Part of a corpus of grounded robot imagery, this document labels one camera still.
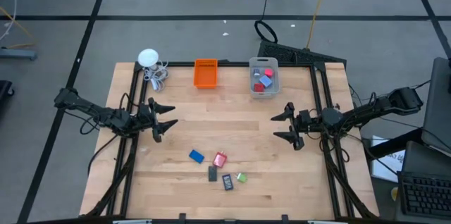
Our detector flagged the dark blue case with screen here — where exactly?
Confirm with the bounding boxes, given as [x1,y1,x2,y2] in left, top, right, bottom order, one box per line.
[221,173,235,192]

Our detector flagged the black keyboard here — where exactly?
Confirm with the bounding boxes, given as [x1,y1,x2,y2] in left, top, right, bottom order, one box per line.
[397,170,451,222]

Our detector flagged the grey table foot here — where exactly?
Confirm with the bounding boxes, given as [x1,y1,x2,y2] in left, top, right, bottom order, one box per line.
[0,47,38,61]

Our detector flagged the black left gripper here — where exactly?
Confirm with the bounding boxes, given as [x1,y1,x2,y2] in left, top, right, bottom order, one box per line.
[135,97,180,144]

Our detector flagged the grey computer monitor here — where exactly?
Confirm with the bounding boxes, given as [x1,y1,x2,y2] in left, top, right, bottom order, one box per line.
[420,56,451,158]

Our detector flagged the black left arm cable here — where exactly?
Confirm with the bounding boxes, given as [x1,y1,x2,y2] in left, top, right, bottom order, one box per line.
[78,91,137,176]

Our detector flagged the orange slatted plastic basket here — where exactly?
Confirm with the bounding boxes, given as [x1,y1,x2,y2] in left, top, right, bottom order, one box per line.
[192,58,219,89]

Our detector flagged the black chair base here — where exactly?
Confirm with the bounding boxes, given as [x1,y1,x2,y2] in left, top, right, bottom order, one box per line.
[0,80,16,113]

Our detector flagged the black perforated computer case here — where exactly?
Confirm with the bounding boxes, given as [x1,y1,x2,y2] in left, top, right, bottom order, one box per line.
[257,39,348,67]

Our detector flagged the white paper sheet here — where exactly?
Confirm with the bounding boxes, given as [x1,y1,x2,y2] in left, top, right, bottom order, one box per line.
[369,135,407,184]

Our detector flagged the clear plastic bin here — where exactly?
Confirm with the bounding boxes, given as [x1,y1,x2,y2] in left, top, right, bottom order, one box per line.
[248,56,282,100]

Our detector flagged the dark grey desk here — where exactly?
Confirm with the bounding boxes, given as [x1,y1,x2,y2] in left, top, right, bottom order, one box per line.
[393,140,451,224]

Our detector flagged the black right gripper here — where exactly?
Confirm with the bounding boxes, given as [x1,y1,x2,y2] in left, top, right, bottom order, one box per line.
[270,101,315,151]

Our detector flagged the yellow cable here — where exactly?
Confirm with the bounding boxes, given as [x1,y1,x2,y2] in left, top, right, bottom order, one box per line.
[304,0,334,50]
[0,5,37,50]

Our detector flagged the white bulb lamp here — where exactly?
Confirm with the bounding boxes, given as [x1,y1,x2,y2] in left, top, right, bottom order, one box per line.
[137,48,160,69]

